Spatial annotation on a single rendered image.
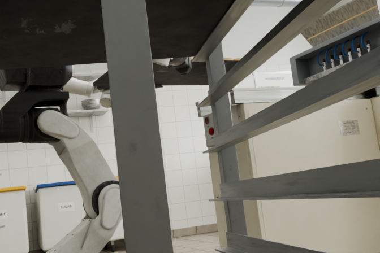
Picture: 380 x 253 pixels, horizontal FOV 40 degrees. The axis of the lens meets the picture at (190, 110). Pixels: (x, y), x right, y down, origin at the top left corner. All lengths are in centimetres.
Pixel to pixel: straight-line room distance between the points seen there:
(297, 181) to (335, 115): 172
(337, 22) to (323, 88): 221
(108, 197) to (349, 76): 144
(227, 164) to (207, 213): 562
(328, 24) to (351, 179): 230
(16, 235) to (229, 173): 457
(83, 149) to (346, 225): 113
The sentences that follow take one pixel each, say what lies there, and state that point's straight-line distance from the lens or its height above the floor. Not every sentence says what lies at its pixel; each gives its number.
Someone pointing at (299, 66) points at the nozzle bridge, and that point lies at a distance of 292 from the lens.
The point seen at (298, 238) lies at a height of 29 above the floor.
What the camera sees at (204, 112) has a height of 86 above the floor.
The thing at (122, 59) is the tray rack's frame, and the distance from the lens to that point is 35.
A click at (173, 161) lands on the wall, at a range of 647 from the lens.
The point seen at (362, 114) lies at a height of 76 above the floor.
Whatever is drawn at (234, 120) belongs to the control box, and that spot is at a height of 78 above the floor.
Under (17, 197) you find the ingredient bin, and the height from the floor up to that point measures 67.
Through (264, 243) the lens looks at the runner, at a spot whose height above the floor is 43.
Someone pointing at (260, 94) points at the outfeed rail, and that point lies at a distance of 214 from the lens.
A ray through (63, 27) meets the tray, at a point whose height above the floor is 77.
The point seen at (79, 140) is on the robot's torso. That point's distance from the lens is 187.
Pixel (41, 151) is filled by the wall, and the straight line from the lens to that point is 616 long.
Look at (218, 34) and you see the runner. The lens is 87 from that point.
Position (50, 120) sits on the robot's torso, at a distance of 185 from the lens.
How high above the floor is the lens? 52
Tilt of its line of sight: 9 degrees up
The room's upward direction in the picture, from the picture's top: 7 degrees counter-clockwise
